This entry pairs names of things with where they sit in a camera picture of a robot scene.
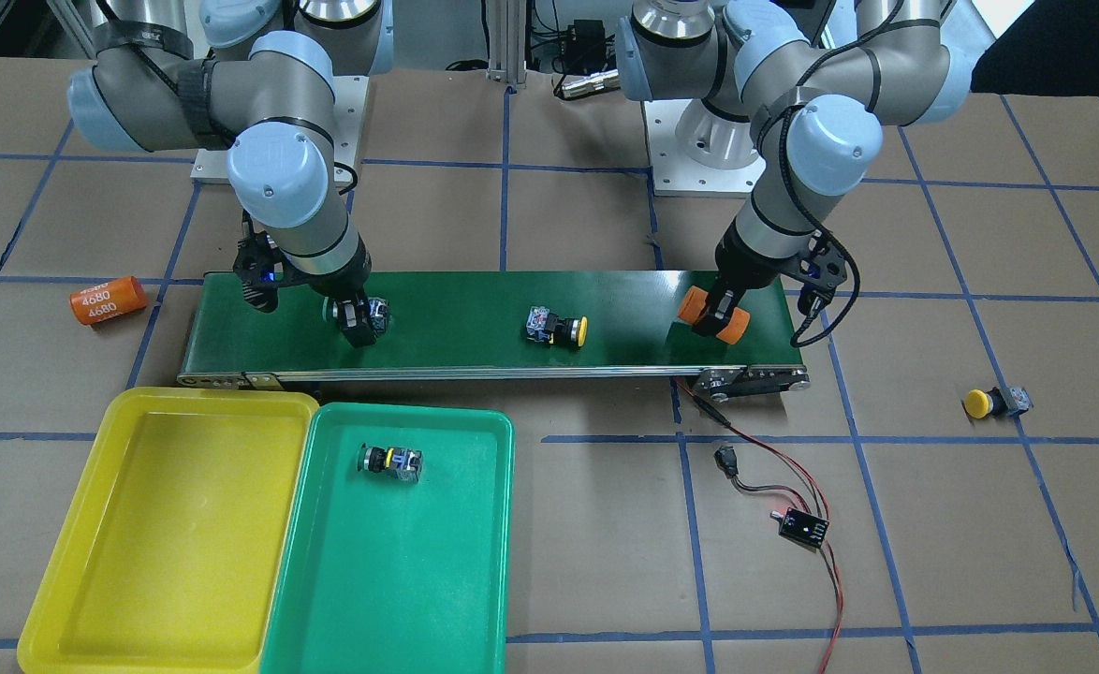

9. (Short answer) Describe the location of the green conveyor belt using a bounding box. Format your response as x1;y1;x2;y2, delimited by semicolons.
177;270;810;401

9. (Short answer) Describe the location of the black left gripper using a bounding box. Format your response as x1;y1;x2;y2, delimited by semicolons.
707;229;861;336

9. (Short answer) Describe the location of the black motor speed module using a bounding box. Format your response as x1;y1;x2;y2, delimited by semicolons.
771;508;828;550

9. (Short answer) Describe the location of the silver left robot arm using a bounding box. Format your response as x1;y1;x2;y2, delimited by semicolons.
615;1;973;346

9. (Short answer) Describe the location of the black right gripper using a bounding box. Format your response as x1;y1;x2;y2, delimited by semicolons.
234;219;378;349

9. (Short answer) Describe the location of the green push button switch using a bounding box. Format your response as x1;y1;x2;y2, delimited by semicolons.
357;444;424;483

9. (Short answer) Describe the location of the green plastic tray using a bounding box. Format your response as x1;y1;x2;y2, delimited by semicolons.
259;404;515;673

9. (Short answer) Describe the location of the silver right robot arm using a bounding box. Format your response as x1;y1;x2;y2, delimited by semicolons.
67;1;395;349

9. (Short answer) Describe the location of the orange cylinder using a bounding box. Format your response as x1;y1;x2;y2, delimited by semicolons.
67;274;149;325
677;286;751;344

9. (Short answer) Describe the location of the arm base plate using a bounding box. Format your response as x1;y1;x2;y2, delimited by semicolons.
190;74;370;186
642;99;769;198

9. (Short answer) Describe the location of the red black wire harness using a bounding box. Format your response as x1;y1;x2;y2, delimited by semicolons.
671;374;845;674

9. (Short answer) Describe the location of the yellow plastic tray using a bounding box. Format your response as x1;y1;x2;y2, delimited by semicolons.
16;387;317;673

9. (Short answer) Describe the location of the aluminium frame post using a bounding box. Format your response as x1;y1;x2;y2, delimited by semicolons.
482;0;529;89

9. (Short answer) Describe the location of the yellow push button switch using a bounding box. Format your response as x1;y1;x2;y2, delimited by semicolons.
525;303;589;349

